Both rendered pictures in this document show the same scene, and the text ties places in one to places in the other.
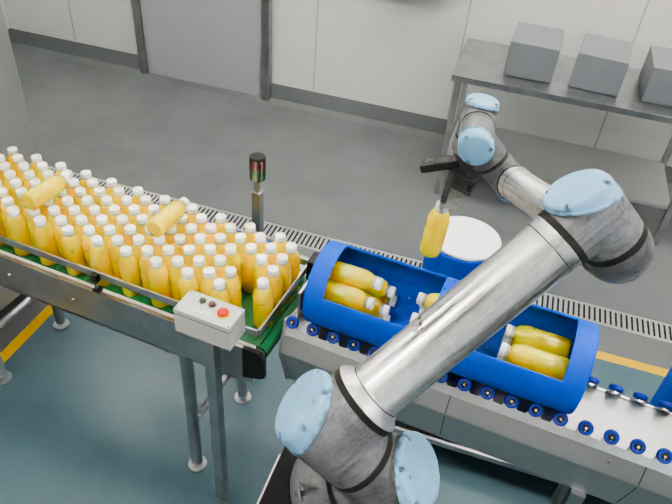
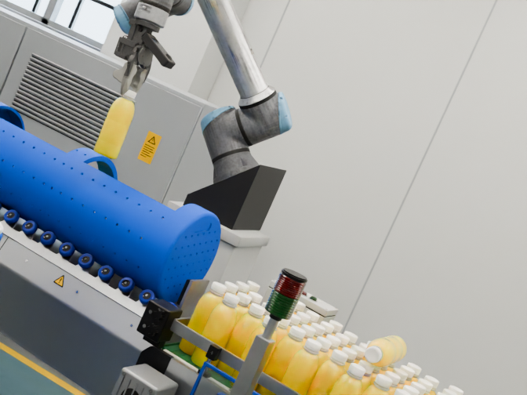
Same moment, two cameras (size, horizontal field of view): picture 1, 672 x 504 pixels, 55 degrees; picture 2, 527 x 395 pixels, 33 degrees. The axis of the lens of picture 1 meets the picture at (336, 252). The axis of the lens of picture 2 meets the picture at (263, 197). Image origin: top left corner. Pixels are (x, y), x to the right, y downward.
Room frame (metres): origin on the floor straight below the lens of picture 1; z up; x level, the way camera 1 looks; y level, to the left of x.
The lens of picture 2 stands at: (4.04, 0.34, 1.59)
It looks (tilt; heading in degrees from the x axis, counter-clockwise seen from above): 6 degrees down; 184
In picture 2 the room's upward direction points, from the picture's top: 24 degrees clockwise
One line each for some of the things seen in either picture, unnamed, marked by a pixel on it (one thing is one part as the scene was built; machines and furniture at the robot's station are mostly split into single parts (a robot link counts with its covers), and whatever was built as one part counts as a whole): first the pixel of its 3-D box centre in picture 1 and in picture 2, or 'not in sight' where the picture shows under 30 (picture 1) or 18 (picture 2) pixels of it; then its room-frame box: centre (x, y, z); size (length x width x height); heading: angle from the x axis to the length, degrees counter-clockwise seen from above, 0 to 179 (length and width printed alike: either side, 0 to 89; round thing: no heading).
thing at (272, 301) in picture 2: (257, 173); (281, 303); (2.11, 0.33, 1.18); 0.06 x 0.06 x 0.05
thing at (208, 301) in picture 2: (290, 267); (203, 320); (1.79, 0.16, 0.99); 0.07 x 0.07 x 0.19
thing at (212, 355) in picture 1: (217, 425); not in sight; (1.43, 0.38, 0.50); 0.04 x 0.04 x 1.00; 71
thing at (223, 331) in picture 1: (209, 319); (298, 309); (1.43, 0.38, 1.05); 0.20 x 0.10 x 0.10; 71
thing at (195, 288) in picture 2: (306, 298); (189, 298); (1.64, 0.09, 0.99); 0.10 x 0.02 x 0.12; 161
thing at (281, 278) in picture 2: (257, 162); (289, 285); (2.11, 0.33, 1.23); 0.06 x 0.06 x 0.04
